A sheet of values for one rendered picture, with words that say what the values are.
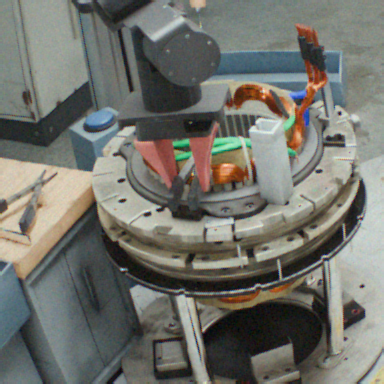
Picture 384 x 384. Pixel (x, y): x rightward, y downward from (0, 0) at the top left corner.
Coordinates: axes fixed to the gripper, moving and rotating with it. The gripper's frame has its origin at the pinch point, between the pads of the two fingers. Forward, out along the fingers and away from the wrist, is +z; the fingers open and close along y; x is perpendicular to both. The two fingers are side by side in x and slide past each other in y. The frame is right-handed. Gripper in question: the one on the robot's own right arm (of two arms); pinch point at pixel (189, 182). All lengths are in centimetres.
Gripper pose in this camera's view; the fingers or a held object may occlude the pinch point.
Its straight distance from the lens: 118.4
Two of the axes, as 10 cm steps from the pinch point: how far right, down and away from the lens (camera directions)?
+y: 9.7, -0.5, -2.4
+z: 1.7, 8.6, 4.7
